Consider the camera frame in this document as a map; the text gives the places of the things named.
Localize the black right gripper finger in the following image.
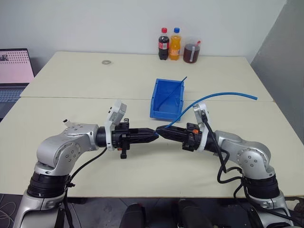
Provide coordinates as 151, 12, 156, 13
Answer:
156, 125, 188, 135
157, 132, 188, 142

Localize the open laptop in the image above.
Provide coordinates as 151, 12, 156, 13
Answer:
0, 48, 36, 122

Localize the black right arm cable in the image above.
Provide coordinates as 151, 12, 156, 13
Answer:
201, 111, 294, 221

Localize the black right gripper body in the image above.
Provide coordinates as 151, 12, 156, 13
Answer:
182, 122, 203, 152

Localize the orange soda bottle blue cap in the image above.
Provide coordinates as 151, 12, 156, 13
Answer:
169, 27, 182, 61

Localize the clear jar dark liquid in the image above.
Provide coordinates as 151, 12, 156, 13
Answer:
182, 36, 202, 64

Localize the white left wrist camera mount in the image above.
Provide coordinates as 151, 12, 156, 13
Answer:
104, 99, 127, 152

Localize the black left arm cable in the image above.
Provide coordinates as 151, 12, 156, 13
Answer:
57, 146, 108, 228

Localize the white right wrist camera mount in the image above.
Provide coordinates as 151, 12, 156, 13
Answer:
192, 101, 210, 152

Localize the blue plastic bin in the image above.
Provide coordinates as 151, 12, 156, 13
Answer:
149, 78, 186, 123

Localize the dark rounded shape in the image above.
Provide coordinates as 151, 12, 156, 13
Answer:
119, 202, 147, 228
171, 199, 212, 228

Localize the long blue cable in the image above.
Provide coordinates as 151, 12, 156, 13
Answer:
164, 92, 259, 130

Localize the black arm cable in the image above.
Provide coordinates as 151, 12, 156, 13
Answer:
57, 146, 108, 228
201, 111, 294, 221

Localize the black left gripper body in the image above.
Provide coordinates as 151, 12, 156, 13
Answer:
111, 118, 138, 159

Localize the short straight blue cable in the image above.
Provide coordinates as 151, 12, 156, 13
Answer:
156, 76, 188, 110

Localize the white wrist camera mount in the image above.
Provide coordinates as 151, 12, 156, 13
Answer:
192, 101, 210, 152
104, 99, 127, 152

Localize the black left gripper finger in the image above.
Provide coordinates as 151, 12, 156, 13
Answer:
136, 128, 158, 137
136, 135, 159, 144

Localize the cola bottle red cap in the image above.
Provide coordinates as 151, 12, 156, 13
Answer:
157, 27, 170, 61

